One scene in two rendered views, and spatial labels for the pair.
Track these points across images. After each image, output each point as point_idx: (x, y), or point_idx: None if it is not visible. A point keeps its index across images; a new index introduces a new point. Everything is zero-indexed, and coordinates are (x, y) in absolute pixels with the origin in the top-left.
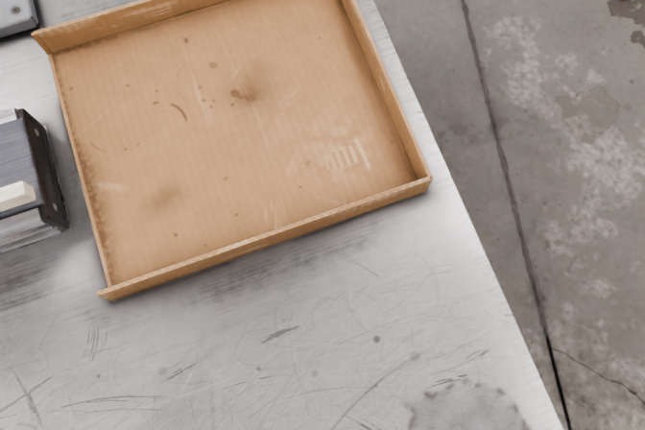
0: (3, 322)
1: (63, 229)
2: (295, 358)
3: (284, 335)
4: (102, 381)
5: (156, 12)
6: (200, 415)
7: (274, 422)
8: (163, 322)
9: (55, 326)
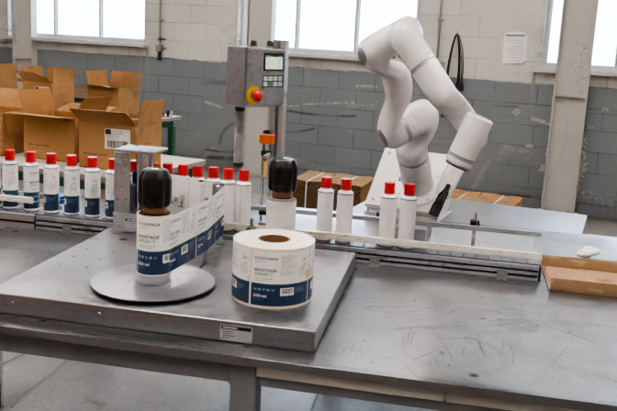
0: (515, 285)
1: (538, 280)
2: (605, 307)
3: (602, 305)
4: (543, 296)
5: (578, 264)
6: (571, 305)
7: (594, 311)
8: (564, 295)
9: (531, 289)
